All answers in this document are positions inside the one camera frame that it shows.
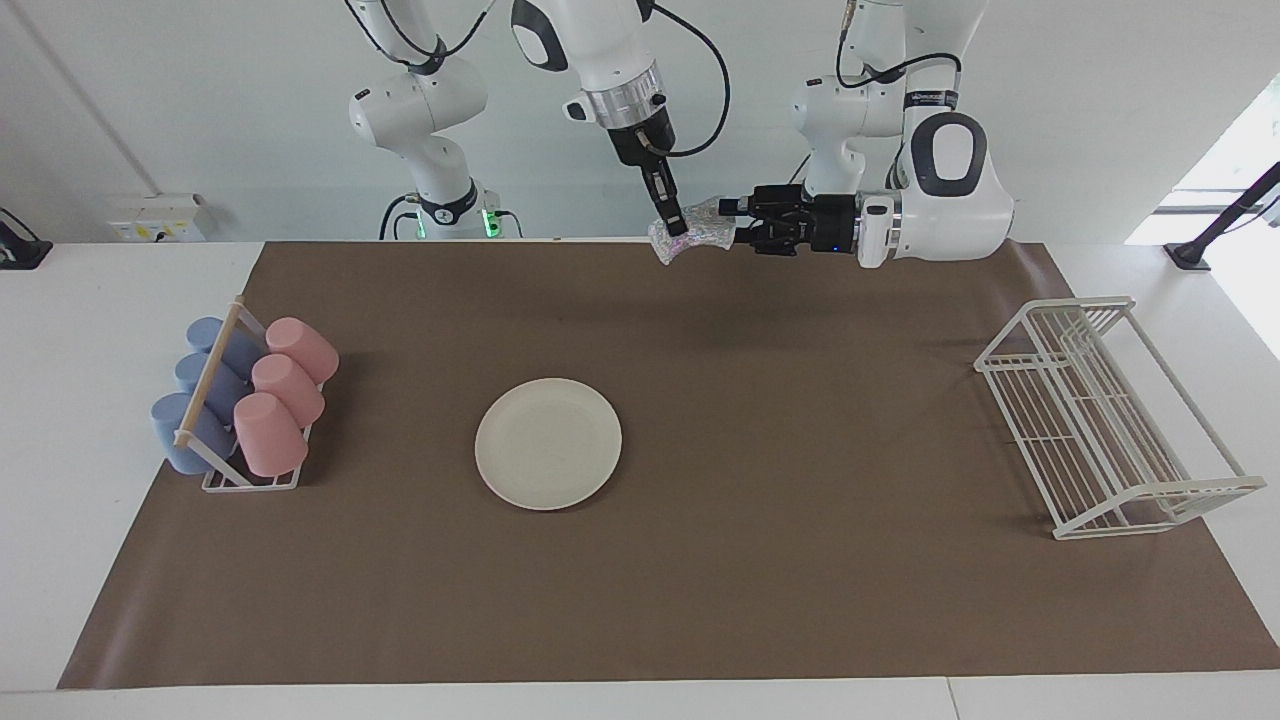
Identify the clear plastic wrapper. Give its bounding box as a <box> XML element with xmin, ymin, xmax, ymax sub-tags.
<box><xmin>648</xmin><ymin>196</ymin><xmax>743</xmax><ymax>267</ymax></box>

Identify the cream round plate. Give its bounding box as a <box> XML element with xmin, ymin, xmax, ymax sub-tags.
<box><xmin>474</xmin><ymin>377</ymin><xmax>623</xmax><ymax>512</ymax></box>

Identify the brown table mat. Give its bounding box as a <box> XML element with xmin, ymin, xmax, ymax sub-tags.
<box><xmin>57</xmin><ymin>240</ymin><xmax>1280</xmax><ymax>691</ymax></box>

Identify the black left base cable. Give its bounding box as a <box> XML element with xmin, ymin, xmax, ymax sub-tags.
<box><xmin>716</xmin><ymin>150</ymin><xmax>813</xmax><ymax>239</ymax></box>

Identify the cup holder rack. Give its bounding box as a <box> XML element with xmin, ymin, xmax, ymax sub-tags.
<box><xmin>173</xmin><ymin>296</ymin><xmax>326</xmax><ymax>493</ymax></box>

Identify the white wall socket box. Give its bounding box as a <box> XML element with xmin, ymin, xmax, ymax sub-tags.
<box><xmin>107</xmin><ymin>195</ymin><xmax>207</xmax><ymax>244</ymax></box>

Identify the black angled stand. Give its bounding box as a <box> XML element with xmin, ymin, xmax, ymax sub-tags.
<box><xmin>1165</xmin><ymin>160</ymin><xmax>1280</xmax><ymax>271</ymax></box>

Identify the pink plastic cup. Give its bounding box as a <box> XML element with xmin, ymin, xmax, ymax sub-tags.
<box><xmin>265</xmin><ymin>317</ymin><xmax>340</xmax><ymax>386</ymax></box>
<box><xmin>233</xmin><ymin>392</ymin><xmax>309</xmax><ymax>478</ymax></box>
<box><xmin>251</xmin><ymin>354</ymin><xmax>326</xmax><ymax>429</ymax></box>

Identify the black right base cable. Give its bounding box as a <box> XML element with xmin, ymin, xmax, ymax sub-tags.
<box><xmin>378</xmin><ymin>193</ymin><xmax>421</xmax><ymax>241</ymax></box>

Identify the white wire dish rack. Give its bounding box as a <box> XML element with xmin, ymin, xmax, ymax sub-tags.
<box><xmin>974</xmin><ymin>295</ymin><xmax>1267</xmax><ymax>541</ymax></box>

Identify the black base cable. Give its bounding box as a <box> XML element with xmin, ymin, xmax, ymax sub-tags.
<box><xmin>716</xmin><ymin>150</ymin><xmax>813</xmax><ymax>239</ymax></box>
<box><xmin>378</xmin><ymin>193</ymin><xmax>421</xmax><ymax>241</ymax></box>

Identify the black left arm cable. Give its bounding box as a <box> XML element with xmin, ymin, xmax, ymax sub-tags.
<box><xmin>837</xmin><ymin>0</ymin><xmax>963</xmax><ymax>93</ymax></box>

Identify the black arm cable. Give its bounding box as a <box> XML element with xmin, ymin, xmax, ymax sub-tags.
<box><xmin>837</xmin><ymin>0</ymin><xmax>963</xmax><ymax>93</ymax></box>
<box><xmin>655</xmin><ymin>0</ymin><xmax>732</xmax><ymax>160</ymax></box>

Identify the blue plastic cup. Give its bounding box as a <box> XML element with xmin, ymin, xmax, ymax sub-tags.
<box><xmin>175</xmin><ymin>352</ymin><xmax>251</xmax><ymax>421</ymax></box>
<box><xmin>186</xmin><ymin>317</ymin><xmax>263</xmax><ymax>379</ymax></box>
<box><xmin>150</xmin><ymin>392</ymin><xmax>239</xmax><ymax>476</ymax></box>

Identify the black table clamp mount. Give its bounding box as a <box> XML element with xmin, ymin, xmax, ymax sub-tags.
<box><xmin>0</xmin><ymin>207</ymin><xmax>53</xmax><ymax>271</ymax></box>

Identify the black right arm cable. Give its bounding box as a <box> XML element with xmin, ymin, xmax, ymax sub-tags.
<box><xmin>655</xmin><ymin>0</ymin><xmax>732</xmax><ymax>160</ymax></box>

